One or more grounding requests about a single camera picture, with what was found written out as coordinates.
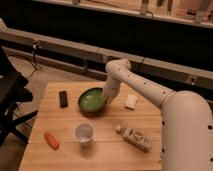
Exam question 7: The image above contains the clear plastic cup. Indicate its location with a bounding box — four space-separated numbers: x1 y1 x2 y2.
75 123 94 147

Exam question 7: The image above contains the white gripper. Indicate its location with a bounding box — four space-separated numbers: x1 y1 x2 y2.
102 80 120 104

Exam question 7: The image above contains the black rectangular block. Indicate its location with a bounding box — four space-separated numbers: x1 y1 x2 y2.
59 91 68 108

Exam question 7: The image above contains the orange carrot toy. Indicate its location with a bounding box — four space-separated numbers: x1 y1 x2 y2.
44 132 60 150

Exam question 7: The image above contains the white folded cloth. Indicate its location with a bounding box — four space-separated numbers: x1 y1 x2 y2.
124 94 138 110

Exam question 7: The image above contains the white plastic bottle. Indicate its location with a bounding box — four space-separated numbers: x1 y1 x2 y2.
116 125 152 153

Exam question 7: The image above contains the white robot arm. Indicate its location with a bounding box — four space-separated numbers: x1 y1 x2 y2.
103 59 213 171

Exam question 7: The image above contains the black chair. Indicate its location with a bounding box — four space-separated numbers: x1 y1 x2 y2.
0 45 38 147

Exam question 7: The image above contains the wooden table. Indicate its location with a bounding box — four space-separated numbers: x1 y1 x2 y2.
19 82 161 171

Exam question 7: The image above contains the green ceramic bowl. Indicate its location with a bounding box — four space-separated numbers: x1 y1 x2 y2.
78 87 105 113

